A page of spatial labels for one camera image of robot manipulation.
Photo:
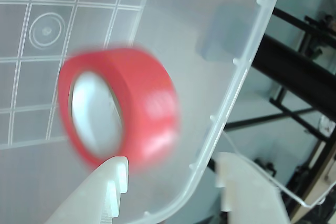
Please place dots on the thick black metal bar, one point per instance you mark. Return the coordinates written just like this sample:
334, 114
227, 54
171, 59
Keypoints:
288, 77

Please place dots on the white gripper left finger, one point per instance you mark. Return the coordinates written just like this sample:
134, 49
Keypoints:
89, 195

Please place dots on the red tape roll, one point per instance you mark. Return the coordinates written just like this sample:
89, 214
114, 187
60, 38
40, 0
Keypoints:
147, 90

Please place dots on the thin black metal frame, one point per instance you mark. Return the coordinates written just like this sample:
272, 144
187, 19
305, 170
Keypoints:
291, 113

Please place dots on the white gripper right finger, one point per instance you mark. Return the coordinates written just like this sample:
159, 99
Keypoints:
252, 197

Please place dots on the clear plastic storage box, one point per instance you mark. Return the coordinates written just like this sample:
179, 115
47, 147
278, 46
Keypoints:
183, 24

